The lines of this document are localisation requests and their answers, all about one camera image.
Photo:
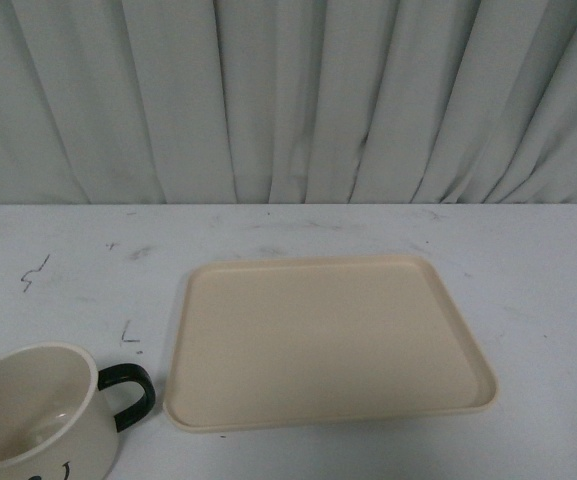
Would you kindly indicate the cream mug with black handle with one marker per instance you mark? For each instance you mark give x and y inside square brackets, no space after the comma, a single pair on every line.
[61,416]

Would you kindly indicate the beige rectangular plastic tray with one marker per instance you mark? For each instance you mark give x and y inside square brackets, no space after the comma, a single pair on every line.
[284,342]

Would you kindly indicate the white pleated curtain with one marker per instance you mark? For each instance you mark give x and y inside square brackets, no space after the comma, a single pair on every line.
[154,102]

